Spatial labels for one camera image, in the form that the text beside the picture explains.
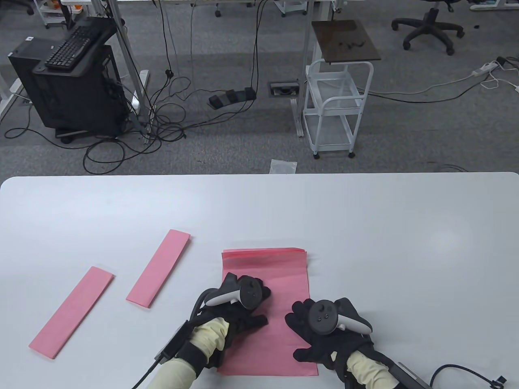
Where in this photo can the person's left hand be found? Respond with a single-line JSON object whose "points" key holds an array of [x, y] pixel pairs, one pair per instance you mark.
{"points": [[243, 320]]}

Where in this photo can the person's right hand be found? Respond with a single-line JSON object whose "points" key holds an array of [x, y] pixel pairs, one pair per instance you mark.
{"points": [[324, 344]]}

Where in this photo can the person's right forearm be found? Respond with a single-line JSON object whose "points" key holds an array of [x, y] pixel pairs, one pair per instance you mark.
{"points": [[367, 370]]}

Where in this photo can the black forearm sensor box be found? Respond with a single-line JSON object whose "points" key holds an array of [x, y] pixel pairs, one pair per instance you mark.
{"points": [[174, 340], [409, 377]]}

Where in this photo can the person's left forearm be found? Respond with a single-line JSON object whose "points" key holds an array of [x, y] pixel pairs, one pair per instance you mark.
{"points": [[206, 334]]}

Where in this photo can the grey black hand controller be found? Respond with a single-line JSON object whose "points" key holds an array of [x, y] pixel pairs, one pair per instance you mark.
{"points": [[249, 293], [322, 318]]}

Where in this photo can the clear plastic bag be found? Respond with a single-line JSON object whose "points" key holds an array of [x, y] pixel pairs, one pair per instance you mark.
{"points": [[284, 167]]}

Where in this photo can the black foot pedal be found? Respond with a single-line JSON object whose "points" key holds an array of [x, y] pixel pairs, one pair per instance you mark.
{"points": [[231, 97]]}

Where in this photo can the metal floor socket box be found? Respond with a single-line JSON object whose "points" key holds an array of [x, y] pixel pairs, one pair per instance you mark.
{"points": [[284, 89]]}

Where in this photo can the black computer tower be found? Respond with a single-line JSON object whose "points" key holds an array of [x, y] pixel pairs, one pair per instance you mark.
{"points": [[73, 101]]}

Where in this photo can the white metal desk leg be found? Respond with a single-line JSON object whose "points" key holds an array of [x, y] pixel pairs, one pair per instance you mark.
{"points": [[307, 40]]}

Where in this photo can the grey metal desk leg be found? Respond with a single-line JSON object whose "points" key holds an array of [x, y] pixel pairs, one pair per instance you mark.
{"points": [[125, 52]]}

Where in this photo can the dark brown board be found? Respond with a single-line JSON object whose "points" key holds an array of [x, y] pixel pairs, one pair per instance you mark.
{"points": [[344, 40]]}

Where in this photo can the white power strip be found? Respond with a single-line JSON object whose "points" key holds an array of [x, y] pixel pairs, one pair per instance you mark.
{"points": [[484, 69]]}

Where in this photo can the black keyboard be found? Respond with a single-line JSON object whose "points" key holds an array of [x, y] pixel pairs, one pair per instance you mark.
{"points": [[69, 48]]}

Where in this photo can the black office chair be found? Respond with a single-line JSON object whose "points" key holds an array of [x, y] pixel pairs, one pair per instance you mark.
{"points": [[429, 26]]}

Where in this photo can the white storage trolley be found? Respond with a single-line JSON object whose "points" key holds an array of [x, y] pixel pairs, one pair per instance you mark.
{"points": [[50, 16]]}

